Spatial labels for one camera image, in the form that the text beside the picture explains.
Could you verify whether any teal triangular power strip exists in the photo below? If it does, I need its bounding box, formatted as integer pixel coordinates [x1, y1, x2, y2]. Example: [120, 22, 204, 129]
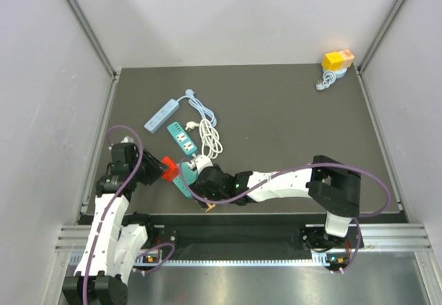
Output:
[173, 162, 198, 199]

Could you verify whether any orange plug adapter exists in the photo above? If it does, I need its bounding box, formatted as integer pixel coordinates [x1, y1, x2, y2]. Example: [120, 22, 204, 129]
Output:
[204, 204, 216, 213]

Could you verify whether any red plug adapter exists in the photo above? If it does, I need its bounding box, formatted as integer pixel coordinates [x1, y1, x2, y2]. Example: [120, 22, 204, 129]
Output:
[161, 156, 180, 182]

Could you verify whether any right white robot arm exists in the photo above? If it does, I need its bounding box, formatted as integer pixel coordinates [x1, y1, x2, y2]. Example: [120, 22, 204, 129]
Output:
[189, 155, 361, 247]

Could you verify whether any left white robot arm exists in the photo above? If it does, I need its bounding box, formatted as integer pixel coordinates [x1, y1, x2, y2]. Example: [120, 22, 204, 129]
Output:
[62, 142, 167, 304]

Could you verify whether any yellow cube socket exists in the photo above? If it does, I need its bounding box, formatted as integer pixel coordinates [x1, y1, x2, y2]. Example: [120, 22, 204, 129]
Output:
[321, 52, 344, 71]

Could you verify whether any orange cube socket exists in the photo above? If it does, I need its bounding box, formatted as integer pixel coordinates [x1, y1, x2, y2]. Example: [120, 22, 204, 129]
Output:
[338, 50, 354, 68]

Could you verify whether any teal rectangular power strip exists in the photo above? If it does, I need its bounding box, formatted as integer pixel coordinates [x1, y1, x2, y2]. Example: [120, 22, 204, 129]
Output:
[167, 121, 198, 157]

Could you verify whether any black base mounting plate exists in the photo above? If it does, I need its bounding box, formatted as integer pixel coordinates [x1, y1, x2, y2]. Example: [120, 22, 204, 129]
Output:
[153, 225, 361, 250]

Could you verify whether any light blue power strip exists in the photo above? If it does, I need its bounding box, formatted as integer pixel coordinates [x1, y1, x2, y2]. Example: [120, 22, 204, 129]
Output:
[144, 99, 180, 133]

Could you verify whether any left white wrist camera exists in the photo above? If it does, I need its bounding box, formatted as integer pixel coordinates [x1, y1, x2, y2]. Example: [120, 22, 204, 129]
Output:
[121, 136, 134, 144]

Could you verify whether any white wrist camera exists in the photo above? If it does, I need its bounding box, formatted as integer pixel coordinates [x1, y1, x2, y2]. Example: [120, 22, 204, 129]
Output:
[187, 155, 213, 174]
[121, 136, 134, 144]

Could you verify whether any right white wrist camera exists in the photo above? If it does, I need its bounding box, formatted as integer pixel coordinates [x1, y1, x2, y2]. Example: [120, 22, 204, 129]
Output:
[187, 155, 213, 174]

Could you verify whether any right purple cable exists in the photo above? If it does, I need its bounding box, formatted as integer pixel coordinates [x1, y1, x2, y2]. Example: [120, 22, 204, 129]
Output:
[179, 158, 393, 275]

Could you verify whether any white coiled power cable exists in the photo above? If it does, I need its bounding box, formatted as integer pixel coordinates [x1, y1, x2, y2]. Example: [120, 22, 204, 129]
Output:
[182, 118, 224, 159]

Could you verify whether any light blue power cable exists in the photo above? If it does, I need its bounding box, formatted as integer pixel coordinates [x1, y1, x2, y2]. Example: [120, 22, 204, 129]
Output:
[177, 89, 218, 128]

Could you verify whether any grey slotted cable duct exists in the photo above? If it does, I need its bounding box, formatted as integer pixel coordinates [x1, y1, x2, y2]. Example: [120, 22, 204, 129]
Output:
[68, 253, 330, 267]

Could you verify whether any blue coiled cable with plug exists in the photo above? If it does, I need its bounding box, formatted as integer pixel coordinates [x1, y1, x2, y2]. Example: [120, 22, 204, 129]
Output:
[314, 67, 347, 92]

